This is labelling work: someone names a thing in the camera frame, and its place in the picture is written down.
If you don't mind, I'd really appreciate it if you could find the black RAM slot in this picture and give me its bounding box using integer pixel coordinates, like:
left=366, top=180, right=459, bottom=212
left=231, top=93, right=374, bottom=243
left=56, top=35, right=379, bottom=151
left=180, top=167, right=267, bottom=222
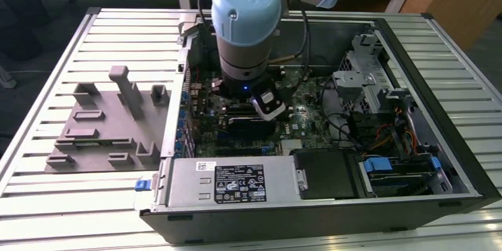
left=224, top=112, right=261, bottom=120
left=224, top=105, right=259, bottom=114

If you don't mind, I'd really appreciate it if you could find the green motherboard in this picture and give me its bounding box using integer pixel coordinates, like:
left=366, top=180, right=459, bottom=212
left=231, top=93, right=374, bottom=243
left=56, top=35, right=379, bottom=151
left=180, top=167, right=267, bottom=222
left=187, top=62, right=338, bottom=159

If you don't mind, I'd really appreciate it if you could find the small silver heatsink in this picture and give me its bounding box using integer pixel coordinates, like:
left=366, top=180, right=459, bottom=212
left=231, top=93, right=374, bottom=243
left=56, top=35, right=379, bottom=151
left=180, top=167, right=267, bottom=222
left=280, top=140, right=306, bottom=150

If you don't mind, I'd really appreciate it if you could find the metal drive cage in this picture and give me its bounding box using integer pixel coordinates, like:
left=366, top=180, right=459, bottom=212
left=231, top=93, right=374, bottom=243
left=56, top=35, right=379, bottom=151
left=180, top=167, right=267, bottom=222
left=331, top=35, right=396, bottom=116

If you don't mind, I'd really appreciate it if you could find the grey parts rack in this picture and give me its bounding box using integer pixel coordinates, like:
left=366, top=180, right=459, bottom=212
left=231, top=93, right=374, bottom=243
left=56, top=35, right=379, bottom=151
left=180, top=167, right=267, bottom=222
left=43, top=65, right=173, bottom=174

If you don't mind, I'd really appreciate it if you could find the silver power supply unit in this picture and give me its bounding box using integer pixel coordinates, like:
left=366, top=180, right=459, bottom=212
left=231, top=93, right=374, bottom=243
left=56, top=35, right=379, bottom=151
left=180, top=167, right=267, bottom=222
left=155, top=156, right=306, bottom=213

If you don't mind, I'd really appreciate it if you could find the black disk bay cover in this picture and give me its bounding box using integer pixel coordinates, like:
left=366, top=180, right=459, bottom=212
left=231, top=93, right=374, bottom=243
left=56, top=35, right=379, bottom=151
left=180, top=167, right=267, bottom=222
left=292, top=148, right=368, bottom=202

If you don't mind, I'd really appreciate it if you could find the green RAM stick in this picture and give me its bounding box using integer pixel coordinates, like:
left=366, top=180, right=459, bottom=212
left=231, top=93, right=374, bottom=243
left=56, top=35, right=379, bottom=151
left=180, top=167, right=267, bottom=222
left=73, top=140, right=128, bottom=148

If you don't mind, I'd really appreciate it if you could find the hard disk in blue carrier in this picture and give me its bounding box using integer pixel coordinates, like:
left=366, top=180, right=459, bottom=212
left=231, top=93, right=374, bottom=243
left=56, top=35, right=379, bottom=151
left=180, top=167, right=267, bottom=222
left=362, top=156, right=444, bottom=199

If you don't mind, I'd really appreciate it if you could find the black PC case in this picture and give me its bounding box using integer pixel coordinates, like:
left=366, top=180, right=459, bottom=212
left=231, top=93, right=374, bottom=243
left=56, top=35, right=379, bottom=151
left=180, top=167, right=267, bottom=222
left=132, top=9, right=502, bottom=246

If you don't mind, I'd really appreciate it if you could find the black office chair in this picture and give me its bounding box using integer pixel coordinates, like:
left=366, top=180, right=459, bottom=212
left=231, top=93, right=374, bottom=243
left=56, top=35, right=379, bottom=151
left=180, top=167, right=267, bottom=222
left=0, top=0, right=55, bottom=90

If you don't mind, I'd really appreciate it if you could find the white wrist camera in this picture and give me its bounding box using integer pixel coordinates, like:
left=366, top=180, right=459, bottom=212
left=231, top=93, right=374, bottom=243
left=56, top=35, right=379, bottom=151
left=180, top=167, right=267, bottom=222
left=249, top=86, right=287, bottom=122

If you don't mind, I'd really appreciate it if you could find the black cable brass end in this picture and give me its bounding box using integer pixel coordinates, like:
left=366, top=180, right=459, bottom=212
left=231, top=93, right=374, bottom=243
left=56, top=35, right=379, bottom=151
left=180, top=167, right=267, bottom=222
left=269, top=0, right=311, bottom=65

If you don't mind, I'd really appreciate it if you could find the black camera cable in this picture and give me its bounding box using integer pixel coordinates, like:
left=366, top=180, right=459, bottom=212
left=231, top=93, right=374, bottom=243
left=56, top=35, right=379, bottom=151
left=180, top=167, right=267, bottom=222
left=196, top=0, right=220, bottom=58

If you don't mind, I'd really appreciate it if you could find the coloured wire bundle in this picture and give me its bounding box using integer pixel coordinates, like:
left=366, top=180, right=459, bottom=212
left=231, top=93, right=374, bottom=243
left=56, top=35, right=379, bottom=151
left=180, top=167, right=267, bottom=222
left=362, top=109, right=419, bottom=158

